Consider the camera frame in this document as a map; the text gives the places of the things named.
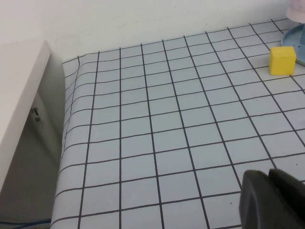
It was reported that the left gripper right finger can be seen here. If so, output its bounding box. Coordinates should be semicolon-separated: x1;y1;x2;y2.
268;168;305;229

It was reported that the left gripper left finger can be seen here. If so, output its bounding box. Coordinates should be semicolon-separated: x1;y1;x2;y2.
238;169;296;229

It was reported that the blue cup stand with posts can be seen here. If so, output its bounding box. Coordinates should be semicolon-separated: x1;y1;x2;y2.
281;22;305;67

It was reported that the pink plastic cup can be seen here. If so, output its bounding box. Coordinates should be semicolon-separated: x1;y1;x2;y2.
286;0;305;24

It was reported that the grid pattern tablecloth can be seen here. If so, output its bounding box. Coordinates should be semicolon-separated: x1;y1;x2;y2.
49;17;305;229

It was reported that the yellow foam cube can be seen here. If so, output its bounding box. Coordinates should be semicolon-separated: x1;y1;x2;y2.
269;46;297;76

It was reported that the white side shelf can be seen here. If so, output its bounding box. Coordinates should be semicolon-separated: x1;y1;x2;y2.
0;39;67;225

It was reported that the thin blue cable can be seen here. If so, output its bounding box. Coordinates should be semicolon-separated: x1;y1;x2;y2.
0;218;52;227

